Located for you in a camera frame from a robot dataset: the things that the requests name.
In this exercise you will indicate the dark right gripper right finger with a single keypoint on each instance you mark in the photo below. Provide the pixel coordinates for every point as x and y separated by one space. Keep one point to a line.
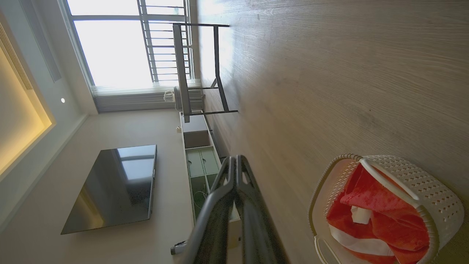
256 220

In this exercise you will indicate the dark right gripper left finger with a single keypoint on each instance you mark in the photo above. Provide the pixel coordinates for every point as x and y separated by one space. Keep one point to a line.
214 220

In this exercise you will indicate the red and white cloth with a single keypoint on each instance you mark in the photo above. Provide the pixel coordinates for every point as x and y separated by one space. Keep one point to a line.
377 200

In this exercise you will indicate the grey handheld device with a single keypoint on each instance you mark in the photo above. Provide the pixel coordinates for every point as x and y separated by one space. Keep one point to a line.
178 248

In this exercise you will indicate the white low television cabinet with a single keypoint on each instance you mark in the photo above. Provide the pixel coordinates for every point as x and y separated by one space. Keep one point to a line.
199 161

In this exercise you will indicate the black flat screen television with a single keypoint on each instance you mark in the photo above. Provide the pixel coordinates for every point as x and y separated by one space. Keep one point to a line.
113 187

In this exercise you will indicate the small white appliance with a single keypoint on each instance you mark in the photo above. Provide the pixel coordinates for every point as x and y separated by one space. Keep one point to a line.
169 96

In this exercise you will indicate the grey pleated curtain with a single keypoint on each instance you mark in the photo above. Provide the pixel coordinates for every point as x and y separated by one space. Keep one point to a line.
128 99

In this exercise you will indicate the white perforated laundry basket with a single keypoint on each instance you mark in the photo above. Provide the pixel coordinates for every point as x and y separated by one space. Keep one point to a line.
434 183

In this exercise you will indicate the large bright window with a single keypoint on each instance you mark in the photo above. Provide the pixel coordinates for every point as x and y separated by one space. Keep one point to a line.
113 51

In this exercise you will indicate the linear ceiling air vent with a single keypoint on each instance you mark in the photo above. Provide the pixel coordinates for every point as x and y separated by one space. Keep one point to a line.
13 58

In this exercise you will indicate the black metal frame table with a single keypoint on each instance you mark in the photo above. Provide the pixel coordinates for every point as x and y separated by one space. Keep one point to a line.
182 66

